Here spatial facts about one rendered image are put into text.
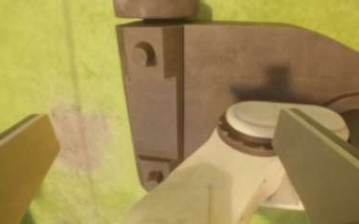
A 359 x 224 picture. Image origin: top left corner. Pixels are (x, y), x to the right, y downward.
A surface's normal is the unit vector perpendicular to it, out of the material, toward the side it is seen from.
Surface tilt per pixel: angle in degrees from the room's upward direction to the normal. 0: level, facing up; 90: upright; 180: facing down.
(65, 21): 0
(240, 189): 90
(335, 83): 0
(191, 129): 0
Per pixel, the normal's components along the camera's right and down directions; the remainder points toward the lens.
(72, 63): -0.17, 0.48
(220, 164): -0.01, -0.87
